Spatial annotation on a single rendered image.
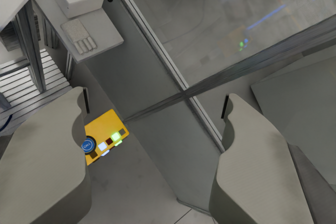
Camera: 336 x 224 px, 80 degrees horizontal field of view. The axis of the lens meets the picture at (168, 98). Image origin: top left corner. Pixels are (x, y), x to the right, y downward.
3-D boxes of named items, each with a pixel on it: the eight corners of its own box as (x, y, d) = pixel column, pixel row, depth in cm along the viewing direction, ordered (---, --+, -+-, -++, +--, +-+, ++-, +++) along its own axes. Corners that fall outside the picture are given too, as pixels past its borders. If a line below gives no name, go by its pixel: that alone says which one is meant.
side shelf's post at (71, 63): (69, 74, 163) (79, 14, 92) (72, 78, 163) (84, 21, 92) (65, 76, 161) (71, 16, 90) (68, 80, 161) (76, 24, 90)
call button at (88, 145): (88, 135, 60) (89, 135, 58) (96, 146, 60) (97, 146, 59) (75, 144, 58) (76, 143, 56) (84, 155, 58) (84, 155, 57)
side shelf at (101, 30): (79, -22, 96) (79, -26, 93) (122, 43, 98) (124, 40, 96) (25, -10, 83) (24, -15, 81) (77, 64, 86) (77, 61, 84)
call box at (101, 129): (105, 113, 73) (112, 107, 64) (121, 135, 74) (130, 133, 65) (63, 140, 65) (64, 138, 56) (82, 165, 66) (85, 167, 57)
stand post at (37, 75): (39, 82, 151) (7, -49, 53) (46, 92, 152) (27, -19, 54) (33, 84, 149) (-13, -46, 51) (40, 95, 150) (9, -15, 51)
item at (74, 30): (78, 20, 88) (78, 17, 86) (98, 49, 89) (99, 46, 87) (59, 26, 83) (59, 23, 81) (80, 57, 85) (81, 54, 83)
